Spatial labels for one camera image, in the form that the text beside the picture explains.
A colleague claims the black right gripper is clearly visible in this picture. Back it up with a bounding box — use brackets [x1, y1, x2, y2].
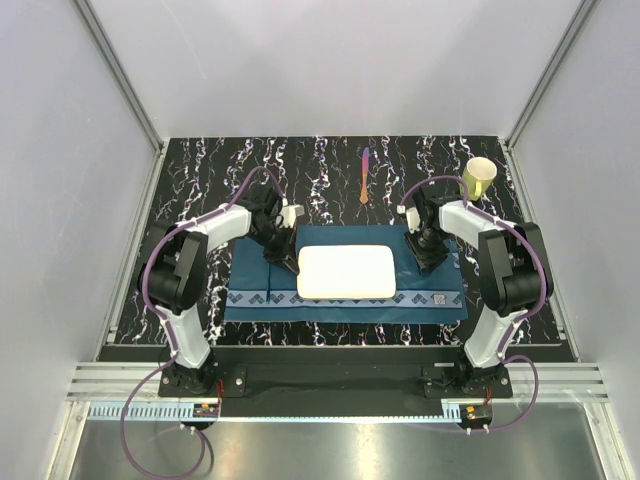
[403, 225, 450, 275]

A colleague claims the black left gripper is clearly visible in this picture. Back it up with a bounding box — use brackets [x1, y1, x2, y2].
[248, 222, 299, 275]

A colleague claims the white rectangular plate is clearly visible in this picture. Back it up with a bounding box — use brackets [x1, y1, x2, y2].
[296, 245, 396, 300]

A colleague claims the yellow mug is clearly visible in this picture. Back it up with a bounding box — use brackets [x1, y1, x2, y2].
[461, 157, 498, 201]

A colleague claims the blue small fork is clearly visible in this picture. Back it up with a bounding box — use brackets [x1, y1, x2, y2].
[265, 263, 271, 304]

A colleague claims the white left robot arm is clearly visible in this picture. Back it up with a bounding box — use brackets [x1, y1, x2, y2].
[137, 185, 304, 396]

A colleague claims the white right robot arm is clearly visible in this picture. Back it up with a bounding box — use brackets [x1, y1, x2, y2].
[398, 185, 554, 397]

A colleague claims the pink orange knife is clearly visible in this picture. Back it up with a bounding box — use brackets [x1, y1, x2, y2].
[359, 147, 370, 205]

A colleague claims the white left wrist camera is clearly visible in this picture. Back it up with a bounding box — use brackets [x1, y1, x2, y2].
[280, 204, 305, 229]

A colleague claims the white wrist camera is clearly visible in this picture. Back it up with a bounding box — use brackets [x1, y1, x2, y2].
[396, 205, 421, 234]
[280, 204, 305, 229]

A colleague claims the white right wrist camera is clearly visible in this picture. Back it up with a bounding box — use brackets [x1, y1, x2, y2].
[396, 205, 421, 234]

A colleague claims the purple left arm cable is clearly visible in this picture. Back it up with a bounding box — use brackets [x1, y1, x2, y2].
[121, 166, 289, 476]

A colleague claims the right aluminium frame post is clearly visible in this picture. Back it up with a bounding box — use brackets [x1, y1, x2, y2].
[505, 0, 599, 148]

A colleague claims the aluminium frame post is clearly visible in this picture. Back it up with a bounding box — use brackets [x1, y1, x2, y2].
[505, 0, 599, 148]
[69, 0, 169, 151]

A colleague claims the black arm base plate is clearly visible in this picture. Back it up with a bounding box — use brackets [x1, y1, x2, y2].
[159, 346, 513, 400]

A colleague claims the left aluminium frame post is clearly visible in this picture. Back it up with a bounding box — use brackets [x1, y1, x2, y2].
[69, 0, 169, 151]

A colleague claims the grey cable duct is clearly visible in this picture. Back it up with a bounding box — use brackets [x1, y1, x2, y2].
[87, 402, 496, 421]

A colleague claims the aluminium front rail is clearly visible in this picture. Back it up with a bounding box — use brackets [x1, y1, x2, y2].
[68, 361, 609, 403]

